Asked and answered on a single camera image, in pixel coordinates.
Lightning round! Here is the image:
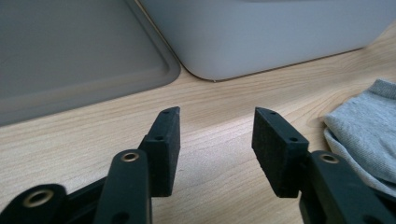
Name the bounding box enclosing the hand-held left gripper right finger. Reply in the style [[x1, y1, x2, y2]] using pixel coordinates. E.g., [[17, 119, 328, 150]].
[[251, 106, 310, 199]]

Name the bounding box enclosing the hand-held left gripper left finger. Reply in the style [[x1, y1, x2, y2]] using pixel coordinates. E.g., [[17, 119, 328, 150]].
[[138, 105, 181, 198]]

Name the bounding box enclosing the small white object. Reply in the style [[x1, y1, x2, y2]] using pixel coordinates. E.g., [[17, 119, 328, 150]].
[[323, 78, 396, 198]]

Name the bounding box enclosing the white divided storage box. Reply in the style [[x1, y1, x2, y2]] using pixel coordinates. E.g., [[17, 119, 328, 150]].
[[138, 0, 396, 83]]

